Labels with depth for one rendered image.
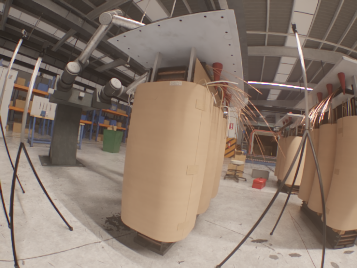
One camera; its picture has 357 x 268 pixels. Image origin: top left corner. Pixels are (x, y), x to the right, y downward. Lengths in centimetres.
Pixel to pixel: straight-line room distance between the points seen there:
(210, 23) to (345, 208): 163
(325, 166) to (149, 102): 177
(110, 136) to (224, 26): 515
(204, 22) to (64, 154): 287
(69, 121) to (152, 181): 243
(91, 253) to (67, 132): 231
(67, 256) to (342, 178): 203
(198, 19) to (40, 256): 153
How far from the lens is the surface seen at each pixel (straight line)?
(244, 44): 647
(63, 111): 298
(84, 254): 111
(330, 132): 189
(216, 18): 80
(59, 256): 110
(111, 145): 553
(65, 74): 212
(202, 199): 126
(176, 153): 73
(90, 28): 789
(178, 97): 76
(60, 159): 306
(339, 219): 160
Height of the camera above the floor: 78
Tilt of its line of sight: 2 degrees up
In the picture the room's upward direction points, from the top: 8 degrees clockwise
